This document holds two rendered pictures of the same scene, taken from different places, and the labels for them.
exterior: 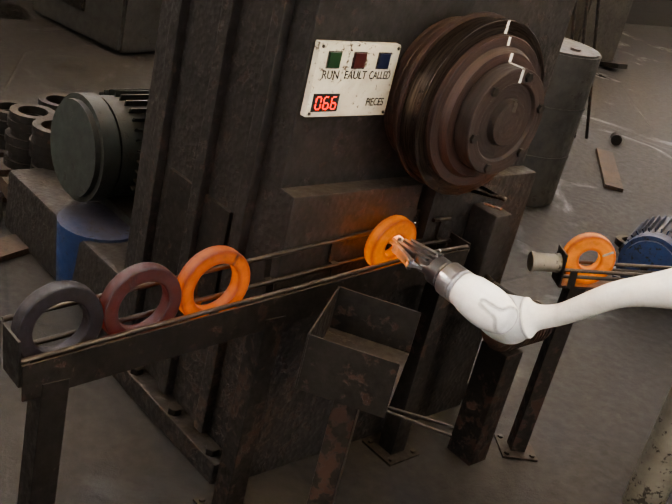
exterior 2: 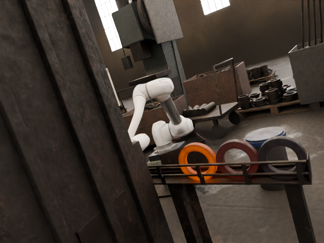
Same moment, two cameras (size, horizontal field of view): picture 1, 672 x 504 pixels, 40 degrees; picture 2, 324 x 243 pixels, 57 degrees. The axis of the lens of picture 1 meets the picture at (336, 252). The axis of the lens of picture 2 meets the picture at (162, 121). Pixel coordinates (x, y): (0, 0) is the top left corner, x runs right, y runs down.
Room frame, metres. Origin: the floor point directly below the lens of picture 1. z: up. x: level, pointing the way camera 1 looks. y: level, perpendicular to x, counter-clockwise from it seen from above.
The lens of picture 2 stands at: (2.26, 1.53, 1.18)
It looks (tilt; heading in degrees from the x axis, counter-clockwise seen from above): 10 degrees down; 257
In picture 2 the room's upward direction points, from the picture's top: 18 degrees counter-clockwise
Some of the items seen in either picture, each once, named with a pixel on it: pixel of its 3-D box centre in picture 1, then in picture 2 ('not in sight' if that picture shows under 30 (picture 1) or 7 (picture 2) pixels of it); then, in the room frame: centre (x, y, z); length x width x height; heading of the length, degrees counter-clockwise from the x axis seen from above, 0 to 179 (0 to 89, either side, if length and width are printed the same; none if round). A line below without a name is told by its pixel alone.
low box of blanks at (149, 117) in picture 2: not in sight; (156, 124); (1.33, -2.98, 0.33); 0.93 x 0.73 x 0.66; 143
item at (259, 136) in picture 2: not in sight; (270, 158); (1.05, -0.50, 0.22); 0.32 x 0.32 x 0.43
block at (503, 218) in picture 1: (480, 244); not in sight; (2.55, -0.41, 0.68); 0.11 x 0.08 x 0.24; 46
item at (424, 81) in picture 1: (473, 106); not in sight; (2.37, -0.25, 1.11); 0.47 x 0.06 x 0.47; 136
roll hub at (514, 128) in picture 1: (501, 120); not in sight; (2.30, -0.32, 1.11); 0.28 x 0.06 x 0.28; 136
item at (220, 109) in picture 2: not in sight; (197, 102); (0.72, -2.60, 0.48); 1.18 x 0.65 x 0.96; 126
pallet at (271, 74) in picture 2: not in sight; (249, 75); (-1.82, -5.29, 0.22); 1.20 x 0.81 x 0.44; 136
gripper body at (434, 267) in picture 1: (433, 267); not in sight; (2.13, -0.24, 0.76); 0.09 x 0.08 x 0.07; 46
